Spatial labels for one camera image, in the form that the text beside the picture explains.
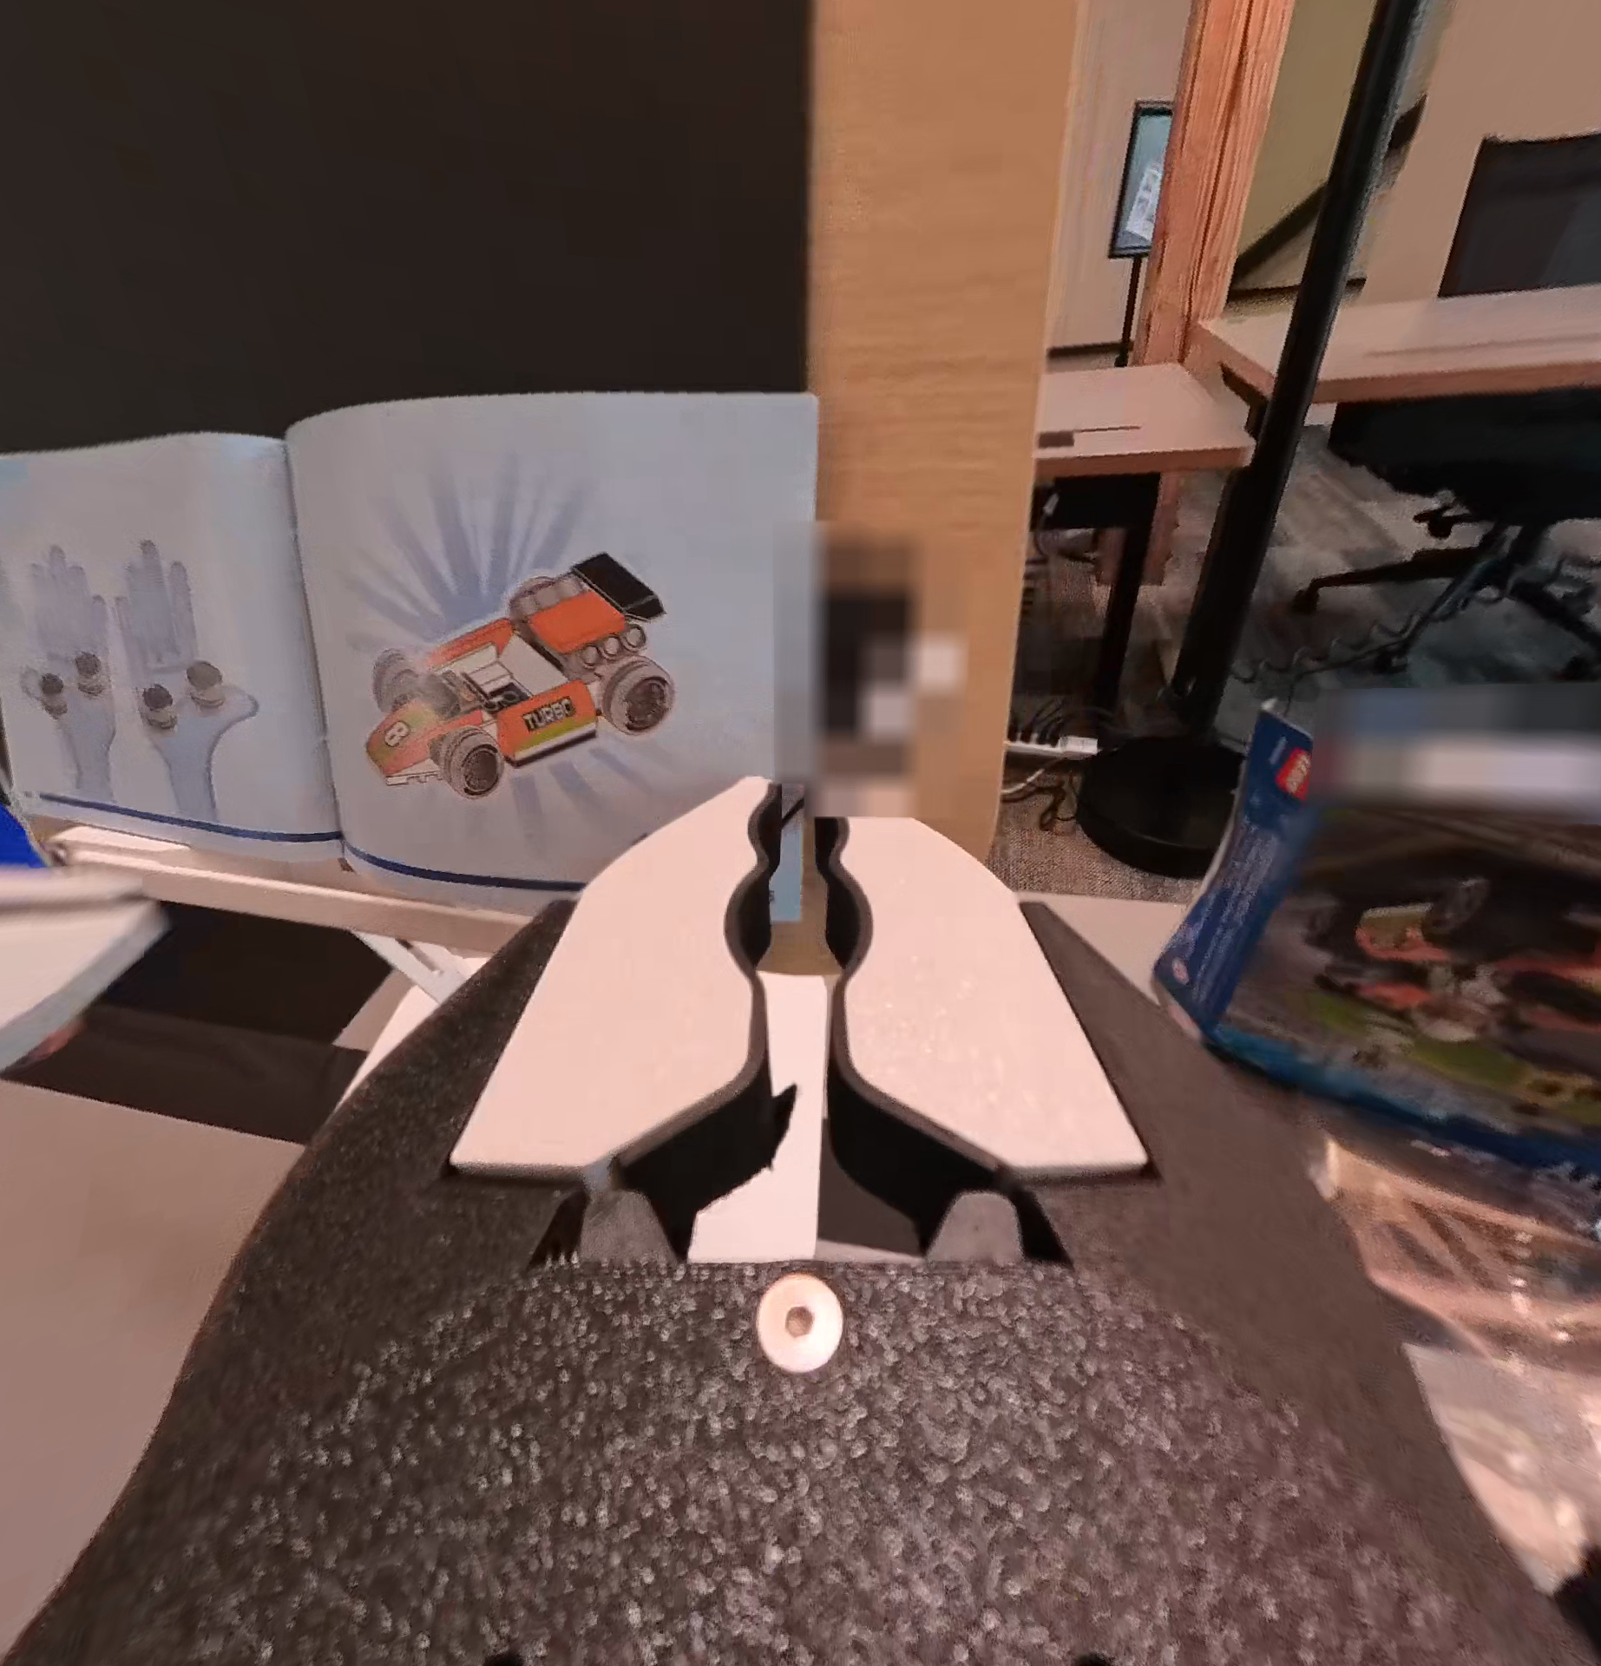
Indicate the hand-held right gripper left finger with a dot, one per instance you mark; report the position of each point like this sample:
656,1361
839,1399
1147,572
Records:
618,1042

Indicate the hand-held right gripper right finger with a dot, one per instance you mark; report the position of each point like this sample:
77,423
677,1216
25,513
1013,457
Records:
982,1042

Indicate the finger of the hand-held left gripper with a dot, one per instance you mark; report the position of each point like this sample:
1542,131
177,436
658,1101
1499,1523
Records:
32,963

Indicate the blue lego set box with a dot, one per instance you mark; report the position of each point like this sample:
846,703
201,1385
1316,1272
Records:
1373,938

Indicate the lego instruction booklet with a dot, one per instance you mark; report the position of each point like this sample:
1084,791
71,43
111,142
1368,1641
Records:
539,522

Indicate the white booklet stand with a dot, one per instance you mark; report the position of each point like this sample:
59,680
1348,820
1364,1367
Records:
279,881

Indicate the black pole stand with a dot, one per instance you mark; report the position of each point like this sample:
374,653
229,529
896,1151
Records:
1165,807

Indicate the white power strip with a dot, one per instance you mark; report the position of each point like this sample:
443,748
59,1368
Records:
1056,743

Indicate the clear plastic bag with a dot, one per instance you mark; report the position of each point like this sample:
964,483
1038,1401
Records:
1529,1302

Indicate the small wooden desk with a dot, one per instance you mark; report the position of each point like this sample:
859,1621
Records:
1138,416

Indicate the wooden pillar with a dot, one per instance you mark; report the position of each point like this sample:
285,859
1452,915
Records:
943,260

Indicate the black office chair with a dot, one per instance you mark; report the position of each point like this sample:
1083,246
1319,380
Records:
1529,235

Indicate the small wall monitor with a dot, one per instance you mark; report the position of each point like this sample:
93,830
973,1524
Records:
1142,183

